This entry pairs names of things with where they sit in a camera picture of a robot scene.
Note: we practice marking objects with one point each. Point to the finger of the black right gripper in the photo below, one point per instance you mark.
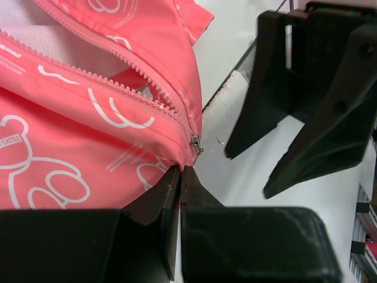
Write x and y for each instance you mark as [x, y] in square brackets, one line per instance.
[336, 136]
[276, 85]

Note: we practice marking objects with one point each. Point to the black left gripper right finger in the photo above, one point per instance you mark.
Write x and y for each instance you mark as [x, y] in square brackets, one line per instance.
[251, 244]

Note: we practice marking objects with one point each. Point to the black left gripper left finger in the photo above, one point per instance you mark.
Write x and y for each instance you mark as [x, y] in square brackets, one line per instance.
[134, 244]

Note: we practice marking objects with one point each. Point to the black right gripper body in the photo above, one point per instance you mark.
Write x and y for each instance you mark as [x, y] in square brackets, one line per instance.
[333, 52]

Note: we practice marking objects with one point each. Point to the pink hooded jacket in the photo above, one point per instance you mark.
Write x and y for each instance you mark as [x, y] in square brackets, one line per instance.
[98, 99]

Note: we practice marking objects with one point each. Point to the aluminium table frame rail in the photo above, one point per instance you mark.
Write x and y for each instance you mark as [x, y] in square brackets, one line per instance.
[362, 261]

